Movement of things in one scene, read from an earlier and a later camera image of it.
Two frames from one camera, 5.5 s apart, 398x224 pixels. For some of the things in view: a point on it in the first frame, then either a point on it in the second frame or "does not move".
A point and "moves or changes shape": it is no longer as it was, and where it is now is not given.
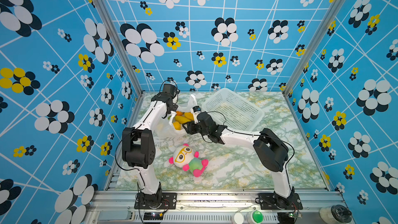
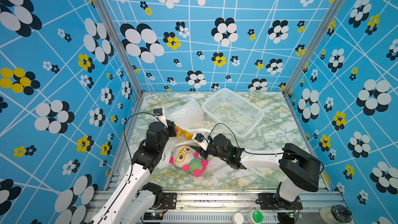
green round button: x=256 y=217 does not move
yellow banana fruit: x=187 y=117 → x=187 y=135
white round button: x=238 y=218 does not move
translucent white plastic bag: x=164 y=128 moves or changes shape
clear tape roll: x=336 y=214 does not move
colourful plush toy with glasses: x=184 y=157 does not move
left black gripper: x=174 y=107 → x=170 y=128
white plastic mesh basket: x=233 y=110 does not move
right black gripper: x=190 y=126 → x=201 y=152
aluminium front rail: x=117 y=207 does not move
